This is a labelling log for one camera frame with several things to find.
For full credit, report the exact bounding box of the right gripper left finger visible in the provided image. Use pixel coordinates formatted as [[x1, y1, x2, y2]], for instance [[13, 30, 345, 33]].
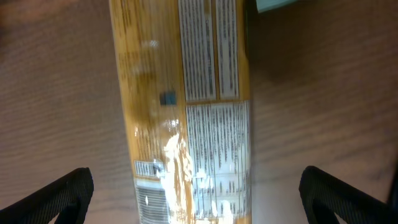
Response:
[[1, 167, 94, 224]]

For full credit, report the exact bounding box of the mint green wipes packet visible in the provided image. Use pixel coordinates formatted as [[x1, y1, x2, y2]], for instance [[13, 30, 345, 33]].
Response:
[[256, 0, 297, 13]]

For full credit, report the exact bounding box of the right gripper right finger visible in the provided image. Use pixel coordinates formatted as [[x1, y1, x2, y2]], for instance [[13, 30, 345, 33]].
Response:
[[299, 166, 397, 224]]

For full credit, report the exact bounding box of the orange pasta package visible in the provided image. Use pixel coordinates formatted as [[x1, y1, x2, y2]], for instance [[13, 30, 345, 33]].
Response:
[[109, 0, 252, 223]]

